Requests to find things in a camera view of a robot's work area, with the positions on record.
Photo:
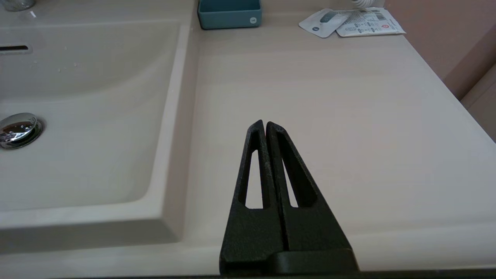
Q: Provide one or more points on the chrome faucet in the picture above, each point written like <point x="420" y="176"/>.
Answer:
<point x="15" y="4"/>

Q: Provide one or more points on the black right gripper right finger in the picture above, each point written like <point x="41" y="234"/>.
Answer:
<point x="310" y="228"/>

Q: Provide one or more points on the chrome drain stopper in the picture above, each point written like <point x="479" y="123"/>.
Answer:
<point x="17" y="130"/>

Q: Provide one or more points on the blue soap dish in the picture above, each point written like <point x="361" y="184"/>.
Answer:
<point x="228" y="17"/>

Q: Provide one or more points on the white sachet grey picture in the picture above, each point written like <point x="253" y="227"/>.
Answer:
<point x="321" y="23"/>

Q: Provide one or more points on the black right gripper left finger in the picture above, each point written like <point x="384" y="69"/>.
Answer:
<point x="248" y="236"/>

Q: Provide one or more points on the beige sink basin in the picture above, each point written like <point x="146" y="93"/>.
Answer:
<point x="97" y="135"/>

